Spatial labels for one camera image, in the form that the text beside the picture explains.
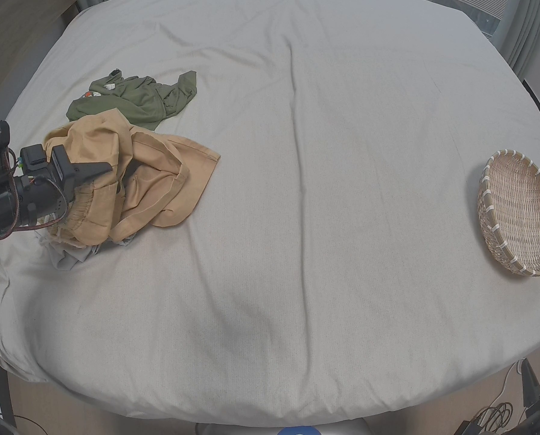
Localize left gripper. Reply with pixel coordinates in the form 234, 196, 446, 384
15, 144, 114, 228

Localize tan shorts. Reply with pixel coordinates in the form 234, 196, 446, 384
38, 109, 222, 249

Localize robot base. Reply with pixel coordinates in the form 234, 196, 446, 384
195, 417, 375, 435

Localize green garment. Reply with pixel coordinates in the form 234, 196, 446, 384
66, 68, 198, 131

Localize round woven basket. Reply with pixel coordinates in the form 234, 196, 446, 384
477, 149, 540, 277

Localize white cable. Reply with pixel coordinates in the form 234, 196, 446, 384
496, 358, 532, 425

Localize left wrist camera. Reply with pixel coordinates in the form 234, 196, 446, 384
19, 144, 50, 176

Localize black cable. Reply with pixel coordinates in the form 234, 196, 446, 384
476, 401, 515, 435

